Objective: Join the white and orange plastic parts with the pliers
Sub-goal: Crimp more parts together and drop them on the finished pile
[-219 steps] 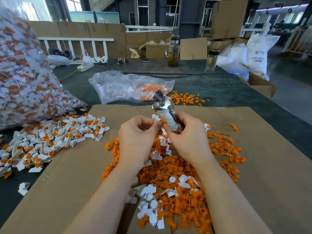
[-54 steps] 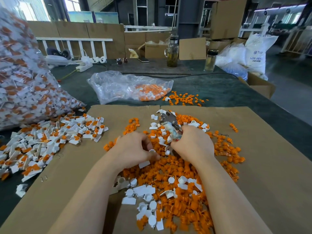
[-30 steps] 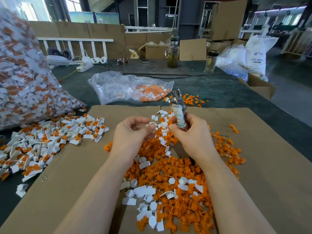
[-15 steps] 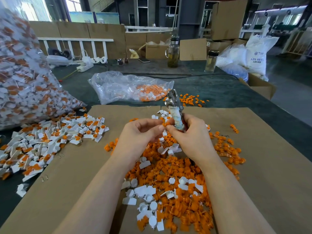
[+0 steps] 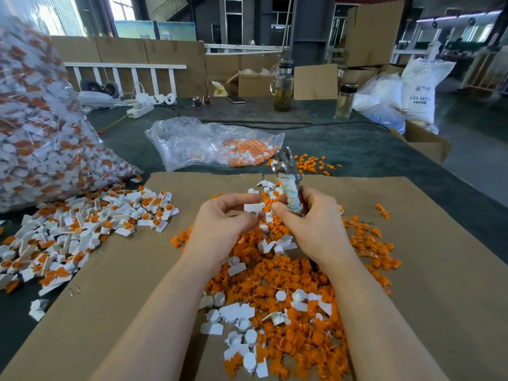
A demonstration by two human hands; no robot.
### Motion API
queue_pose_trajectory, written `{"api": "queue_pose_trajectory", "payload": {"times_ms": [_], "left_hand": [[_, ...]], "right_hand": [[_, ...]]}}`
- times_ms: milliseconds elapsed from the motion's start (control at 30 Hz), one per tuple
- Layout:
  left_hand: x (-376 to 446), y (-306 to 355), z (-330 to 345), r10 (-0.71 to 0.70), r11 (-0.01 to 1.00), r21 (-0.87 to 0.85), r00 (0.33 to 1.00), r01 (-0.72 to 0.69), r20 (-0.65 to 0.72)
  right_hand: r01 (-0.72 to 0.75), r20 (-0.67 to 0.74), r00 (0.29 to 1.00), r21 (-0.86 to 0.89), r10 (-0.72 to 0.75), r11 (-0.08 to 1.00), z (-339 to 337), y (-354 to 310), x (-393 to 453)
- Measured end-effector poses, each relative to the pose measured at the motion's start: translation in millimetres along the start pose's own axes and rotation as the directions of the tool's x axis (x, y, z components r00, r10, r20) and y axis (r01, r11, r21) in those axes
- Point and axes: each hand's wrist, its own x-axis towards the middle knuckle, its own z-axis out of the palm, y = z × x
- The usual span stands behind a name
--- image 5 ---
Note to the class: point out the person's right hand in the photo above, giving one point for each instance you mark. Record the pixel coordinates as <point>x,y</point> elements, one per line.
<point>317,230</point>

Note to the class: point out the clear blue plastic bag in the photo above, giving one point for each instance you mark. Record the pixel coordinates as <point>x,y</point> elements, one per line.
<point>380,104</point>

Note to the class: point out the white oval plastic device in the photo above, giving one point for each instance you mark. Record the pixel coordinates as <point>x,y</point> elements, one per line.
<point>97,98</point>

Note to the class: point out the white power strip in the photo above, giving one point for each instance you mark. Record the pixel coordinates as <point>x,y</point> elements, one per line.
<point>141,108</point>

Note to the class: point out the white woven sack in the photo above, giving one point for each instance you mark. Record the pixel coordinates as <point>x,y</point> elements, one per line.
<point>426,89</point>

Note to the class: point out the white metal rack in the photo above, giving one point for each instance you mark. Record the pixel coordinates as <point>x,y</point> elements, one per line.
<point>492,69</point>

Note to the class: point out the dark steel pillar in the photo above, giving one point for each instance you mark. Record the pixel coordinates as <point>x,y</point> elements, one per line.
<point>313,29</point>

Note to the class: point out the person's right forearm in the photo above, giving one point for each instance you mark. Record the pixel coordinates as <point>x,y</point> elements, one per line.
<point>389,341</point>

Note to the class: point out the open cardboard box with paper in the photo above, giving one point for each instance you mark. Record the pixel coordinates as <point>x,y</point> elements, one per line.
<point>254,84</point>

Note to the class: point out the orange white plastic piece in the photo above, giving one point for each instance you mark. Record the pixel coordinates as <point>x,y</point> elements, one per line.
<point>167,211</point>

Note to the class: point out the large clear bag of seals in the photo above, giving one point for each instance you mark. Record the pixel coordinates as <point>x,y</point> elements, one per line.
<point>52,143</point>

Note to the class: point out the black phone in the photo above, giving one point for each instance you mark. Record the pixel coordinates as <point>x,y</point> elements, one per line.
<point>237,99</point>

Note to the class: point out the small clear plastic bag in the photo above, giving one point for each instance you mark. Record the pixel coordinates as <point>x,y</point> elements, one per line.
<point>190,143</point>

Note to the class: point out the person's left forearm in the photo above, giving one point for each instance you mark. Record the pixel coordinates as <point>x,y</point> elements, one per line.
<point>151,337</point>

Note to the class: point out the glass bottle with black lid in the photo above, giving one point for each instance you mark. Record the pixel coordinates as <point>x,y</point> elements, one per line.
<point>346,100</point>

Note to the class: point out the scatter of orange offcuts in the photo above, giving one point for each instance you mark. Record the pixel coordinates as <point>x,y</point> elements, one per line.
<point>317,163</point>

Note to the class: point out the brown cardboard sheet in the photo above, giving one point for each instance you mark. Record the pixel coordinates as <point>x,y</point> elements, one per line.
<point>468,277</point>
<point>94,289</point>

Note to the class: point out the pile of assembled white-orange parts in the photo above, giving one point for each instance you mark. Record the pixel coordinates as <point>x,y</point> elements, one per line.
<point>59,235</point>

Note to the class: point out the white railing frame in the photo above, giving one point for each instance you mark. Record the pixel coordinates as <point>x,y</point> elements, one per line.
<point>125,66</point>

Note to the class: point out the flat brown cardboard panel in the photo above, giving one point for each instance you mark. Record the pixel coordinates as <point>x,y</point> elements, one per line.
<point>316,81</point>

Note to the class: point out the row of upright cardboard sheets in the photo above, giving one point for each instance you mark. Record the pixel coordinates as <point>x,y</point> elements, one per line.
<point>187,54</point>

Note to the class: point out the open brown cardboard box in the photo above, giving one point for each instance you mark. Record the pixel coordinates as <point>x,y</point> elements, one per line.
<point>421,142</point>

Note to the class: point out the tall brown cardboard box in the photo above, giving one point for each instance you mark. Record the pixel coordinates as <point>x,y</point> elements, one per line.
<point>375,33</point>

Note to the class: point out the glass tea jar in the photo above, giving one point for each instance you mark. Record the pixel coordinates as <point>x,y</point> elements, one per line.
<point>283,85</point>

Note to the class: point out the person's left hand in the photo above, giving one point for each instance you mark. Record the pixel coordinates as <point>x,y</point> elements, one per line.
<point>218,232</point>

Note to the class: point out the pile of orange and white parts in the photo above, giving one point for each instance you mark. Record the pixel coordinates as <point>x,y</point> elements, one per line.
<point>290,313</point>

